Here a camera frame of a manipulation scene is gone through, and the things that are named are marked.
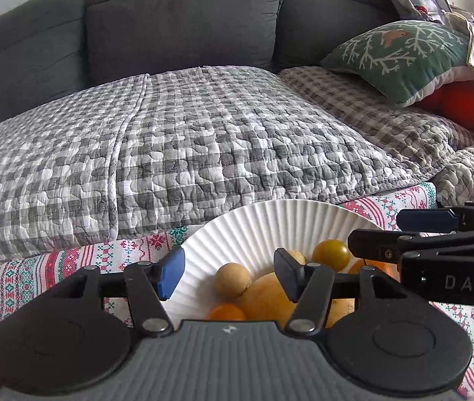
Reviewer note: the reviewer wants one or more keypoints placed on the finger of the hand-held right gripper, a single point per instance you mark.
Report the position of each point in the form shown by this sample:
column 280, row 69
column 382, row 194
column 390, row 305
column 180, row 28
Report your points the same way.
column 375, row 244
column 425, row 219

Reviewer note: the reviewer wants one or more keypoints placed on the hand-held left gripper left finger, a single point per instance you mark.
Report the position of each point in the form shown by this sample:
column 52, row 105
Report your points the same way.
column 172, row 273

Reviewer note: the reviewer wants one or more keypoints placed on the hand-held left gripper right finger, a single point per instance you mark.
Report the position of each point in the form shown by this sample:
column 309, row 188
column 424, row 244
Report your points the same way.
column 285, row 273

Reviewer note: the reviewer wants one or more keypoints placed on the orange mandarin with stem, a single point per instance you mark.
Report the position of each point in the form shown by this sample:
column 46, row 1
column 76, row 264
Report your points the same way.
column 366, row 266

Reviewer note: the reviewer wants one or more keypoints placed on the spotted yellow passion fruit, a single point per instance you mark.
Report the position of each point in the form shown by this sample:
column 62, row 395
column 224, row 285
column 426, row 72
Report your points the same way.
column 266, row 296

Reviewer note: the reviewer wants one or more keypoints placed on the yellow-green cherry tomato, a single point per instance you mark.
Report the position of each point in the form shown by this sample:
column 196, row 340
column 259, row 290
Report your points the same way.
column 331, row 255

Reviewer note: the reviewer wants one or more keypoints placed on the white ribbed plate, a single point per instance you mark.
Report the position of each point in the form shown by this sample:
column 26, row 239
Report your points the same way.
column 262, row 225

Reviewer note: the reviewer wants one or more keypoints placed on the orange cherry tomato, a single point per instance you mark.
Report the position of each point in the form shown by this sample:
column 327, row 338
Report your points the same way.
column 226, row 313

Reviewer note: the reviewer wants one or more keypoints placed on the beige grey checked quilt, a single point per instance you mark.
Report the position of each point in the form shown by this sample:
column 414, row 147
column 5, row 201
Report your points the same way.
column 467, row 179

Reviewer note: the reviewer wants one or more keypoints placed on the orange plush cushion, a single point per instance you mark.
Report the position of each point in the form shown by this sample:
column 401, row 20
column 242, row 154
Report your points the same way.
column 467, row 106

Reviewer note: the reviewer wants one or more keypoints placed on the fine checked beige quilt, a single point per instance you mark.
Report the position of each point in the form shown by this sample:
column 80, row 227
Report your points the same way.
column 366, row 108

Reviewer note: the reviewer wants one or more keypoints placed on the red green patterned tablecloth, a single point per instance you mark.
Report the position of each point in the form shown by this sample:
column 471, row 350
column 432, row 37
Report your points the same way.
column 11, row 275

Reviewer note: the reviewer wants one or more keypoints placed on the green branch-print pillow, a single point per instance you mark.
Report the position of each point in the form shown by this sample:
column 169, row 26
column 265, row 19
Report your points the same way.
column 408, row 50

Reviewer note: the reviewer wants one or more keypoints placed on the dark grey sofa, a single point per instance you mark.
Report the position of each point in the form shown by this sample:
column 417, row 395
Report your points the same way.
column 178, row 16

